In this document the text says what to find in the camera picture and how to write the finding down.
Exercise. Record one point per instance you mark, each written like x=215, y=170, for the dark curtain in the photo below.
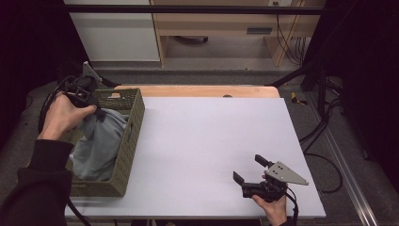
x=367, y=78
x=34, y=40

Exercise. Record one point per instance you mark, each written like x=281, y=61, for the white tabletop board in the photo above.
x=219, y=150

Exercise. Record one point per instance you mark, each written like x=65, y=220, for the white cabinet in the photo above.
x=116, y=34

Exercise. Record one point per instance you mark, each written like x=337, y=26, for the black curved object under desk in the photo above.
x=193, y=39

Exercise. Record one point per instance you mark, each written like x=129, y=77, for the grey cloth garment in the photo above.
x=97, y=147

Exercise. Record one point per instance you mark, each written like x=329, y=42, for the yellow and black clamp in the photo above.
x=296, y=100

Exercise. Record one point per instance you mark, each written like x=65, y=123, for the person's left hand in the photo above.
x=62, y=117

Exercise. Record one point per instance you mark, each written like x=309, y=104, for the black metal stand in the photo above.
x=316, y=78

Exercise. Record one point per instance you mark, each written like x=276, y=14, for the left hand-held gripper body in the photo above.
x=81, y=91

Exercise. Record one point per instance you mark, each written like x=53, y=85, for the black horizontal metal bar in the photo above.
x=188, y=9

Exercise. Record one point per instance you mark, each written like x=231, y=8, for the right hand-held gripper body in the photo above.
x=273, y=188

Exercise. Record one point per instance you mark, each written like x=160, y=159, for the olive green woven basket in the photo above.
x=120, y=175

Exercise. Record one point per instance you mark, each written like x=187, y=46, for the light wooden desk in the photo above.
x=216, y=26

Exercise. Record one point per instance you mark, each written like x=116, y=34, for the person's right hand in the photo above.
x=274, y=210

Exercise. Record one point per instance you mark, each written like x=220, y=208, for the metal floor rail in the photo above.
x=345, y=172

